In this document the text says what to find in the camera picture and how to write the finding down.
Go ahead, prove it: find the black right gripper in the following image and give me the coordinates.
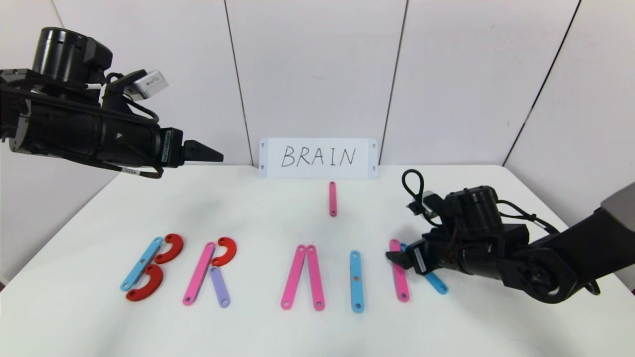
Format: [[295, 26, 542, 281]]
[[385, 238, 468, 277]]

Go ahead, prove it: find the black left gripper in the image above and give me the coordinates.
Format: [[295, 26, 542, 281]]
[[99, 117, 224, 170]]

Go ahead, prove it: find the long pink bar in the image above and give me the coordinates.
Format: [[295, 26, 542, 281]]
[[280, 244, 307, 311], [388, 238, 411, 303], [182, 241, 217, 306], [306, 245, 326, 312]]

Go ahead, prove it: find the short blue bar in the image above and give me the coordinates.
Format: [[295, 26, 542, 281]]
[[400, 242, 449, 296]]

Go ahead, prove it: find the small red curved piece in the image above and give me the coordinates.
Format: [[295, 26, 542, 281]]
[[211, 237, 238, 267]]

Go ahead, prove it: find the short purple bar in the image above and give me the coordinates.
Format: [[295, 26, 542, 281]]
[[209, 266, 231, 309]]

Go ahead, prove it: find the white BRAIN sign card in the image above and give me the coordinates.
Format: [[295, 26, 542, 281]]
[[259, 138, 379, 180]]

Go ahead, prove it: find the long blue bar orange dot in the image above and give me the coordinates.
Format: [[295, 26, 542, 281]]
[[349, 250, 365, 313]]

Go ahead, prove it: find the large red curved piece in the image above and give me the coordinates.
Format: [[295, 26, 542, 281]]
[[154, 234, 184, 264], [125, 264, 164, 302]]

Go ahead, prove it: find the black left camera cable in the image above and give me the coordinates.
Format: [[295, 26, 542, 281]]
[[122, 97, 160, 124]]

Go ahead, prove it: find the black right camera bracket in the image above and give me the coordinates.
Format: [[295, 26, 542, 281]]
[[424, 194, 454, 235]]

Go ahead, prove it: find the black camera bracket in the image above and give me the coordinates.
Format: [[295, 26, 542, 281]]
[[101, 71, 148, 115], [424, 194, 454, 235]]

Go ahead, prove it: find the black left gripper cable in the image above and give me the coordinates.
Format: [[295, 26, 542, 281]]
[[67, 147, 165, 179]]

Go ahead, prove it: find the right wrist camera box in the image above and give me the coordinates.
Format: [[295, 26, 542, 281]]
[[407, 190, 443, 217]]

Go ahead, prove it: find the looped black right arm cable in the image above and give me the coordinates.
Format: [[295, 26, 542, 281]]
[[401, 169, 438, 227]]

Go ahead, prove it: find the black left camera bracket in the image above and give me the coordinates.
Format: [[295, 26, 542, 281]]
[[101, 71, 148, 115]]

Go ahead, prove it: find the thin black right gripper cable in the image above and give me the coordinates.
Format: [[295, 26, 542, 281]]
[[495, 199, 562, 235]]

